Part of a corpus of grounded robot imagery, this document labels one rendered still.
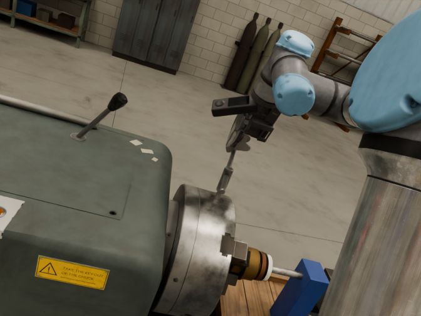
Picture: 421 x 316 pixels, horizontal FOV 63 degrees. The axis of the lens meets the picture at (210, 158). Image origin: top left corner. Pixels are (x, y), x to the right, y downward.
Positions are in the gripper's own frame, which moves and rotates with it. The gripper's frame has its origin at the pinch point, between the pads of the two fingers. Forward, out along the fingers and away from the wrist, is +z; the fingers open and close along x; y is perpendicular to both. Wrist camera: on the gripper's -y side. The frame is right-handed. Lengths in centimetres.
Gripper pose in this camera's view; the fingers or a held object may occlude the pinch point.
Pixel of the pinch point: (227, 147)
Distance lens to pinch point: 94.7
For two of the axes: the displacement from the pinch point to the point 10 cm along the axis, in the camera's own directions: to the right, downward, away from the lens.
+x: 0.6, -7.1, 7.0
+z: -3.4, 6.4, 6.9
